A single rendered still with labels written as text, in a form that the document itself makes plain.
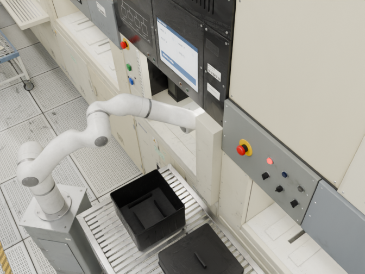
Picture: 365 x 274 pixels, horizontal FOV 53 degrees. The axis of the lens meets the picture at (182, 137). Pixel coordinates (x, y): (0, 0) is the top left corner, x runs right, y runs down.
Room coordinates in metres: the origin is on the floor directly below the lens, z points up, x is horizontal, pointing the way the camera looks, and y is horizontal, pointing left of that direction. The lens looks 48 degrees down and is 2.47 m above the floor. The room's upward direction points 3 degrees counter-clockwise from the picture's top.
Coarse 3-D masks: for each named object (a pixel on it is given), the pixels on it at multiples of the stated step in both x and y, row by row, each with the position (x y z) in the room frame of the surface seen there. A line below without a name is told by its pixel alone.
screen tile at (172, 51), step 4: (160, 28) 1.35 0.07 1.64; (160, 32) 1.36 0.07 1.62; (164, 32) 1.33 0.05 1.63; (160, 36) 1.36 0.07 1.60; (164, 36) 1.33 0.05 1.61; (168, 36) 1.30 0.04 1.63; (160, 40) 1.36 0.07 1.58; (168, 40) 1.30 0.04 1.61; (164, 44) 1.34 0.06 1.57; (172, 44) 1.28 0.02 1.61; (164, 48) 1.34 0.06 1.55; (168, 48) 1.31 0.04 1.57; (172, 48) 1.28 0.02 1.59; (168, 52) 1.31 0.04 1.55; (172, 52) 1.28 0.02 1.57; (176, 52) 1.26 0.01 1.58; (172, 56) 1.29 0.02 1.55; (176, 56) 1.26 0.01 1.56
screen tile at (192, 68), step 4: (180, 44) 1.23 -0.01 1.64; (180, 48) 1.23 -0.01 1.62; (184, 48) 1.21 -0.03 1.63; (188, 48) 1.18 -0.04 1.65; (184, 52) 1.21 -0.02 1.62; (188, 52) 1.18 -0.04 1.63; (192, 52) 1.16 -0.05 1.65; (180, 56) 1.23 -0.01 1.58; (188, 56) 1.18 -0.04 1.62; (180, 60) 1.23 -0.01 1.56; (184, 60) 1.21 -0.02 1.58; (192, 60) 1.16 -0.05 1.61; (184, 64) 1.21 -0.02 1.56; (188, 64) 1.19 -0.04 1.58; (192, 64) 1.16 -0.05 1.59; (188, 68) 1.19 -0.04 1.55; (192, 68) 1.16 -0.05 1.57; (192, 72) 1.16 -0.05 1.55
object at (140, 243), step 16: (144, 176) 1.13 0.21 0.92; (160, 176) 1.13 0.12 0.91; (112, 192) 1.04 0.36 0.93; (128, 192) 1.08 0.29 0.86; (144, 192) 1.12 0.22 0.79; (160, 192) 1.13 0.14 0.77; (128, 208) 1.04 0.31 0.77; (144, 208) 1.03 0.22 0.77; (160, 208) 1.01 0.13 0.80; (176, 208) 1.01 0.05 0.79; (128, 224) 0.85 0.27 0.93; (144, 224) 0.94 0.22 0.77; (160, 224) 0.86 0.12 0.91; (176, 224) 0.90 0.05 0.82; (144, 240) 0.81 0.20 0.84
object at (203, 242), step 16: (208, 224) 0.87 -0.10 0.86; (192, 240) 0.79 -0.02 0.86; (208, 240) 0.79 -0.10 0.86; (160, 256) 0.72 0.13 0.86; (176, 256) 0.72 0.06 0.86; (192, 256) 0.72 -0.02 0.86; (208, 256) 0.71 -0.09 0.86; (224, 256) 0.71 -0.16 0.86; (176, 272) 0.64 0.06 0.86; (192, 272) 0.64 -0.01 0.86; (208, 272) 0.64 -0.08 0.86; (224, 272) 0.63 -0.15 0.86; (240, 272) 0.63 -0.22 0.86
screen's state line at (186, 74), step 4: (164, 52) 1.34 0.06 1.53; (164, 56) 1.34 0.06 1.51; (168, 56) 1.31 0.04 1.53; (168, 60) 1.31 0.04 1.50; (172, 60) 1.29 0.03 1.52; (172, 64) 1.29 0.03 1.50; (176, 64) 1.26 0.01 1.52; (176, 68) 1.27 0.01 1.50; (180, 68) 1.24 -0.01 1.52; (180, 72) 1.24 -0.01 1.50; (184, 72) 1.21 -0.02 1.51; (188, 76) 1.19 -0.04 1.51; (192, 80) 1.17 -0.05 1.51
